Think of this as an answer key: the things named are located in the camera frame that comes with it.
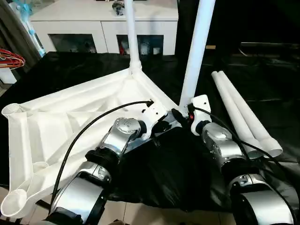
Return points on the white plastic table leg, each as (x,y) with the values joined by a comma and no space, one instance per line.
(230,104)
(249,113)
(197,51)
(132,33)

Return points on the white cabinet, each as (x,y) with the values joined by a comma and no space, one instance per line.
(84,21)

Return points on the white plastic table top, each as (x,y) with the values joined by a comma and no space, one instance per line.
(56,126)

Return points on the grey crumpled bundle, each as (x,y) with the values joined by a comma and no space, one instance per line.
(117,6)

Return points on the black plastic mat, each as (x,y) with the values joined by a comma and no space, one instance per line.
(178,178)

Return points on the small tan tag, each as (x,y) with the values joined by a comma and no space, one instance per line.
(211,47)

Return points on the black metal bar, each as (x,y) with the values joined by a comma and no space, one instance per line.
(272,49)

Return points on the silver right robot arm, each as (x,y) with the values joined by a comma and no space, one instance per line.
(220,140)

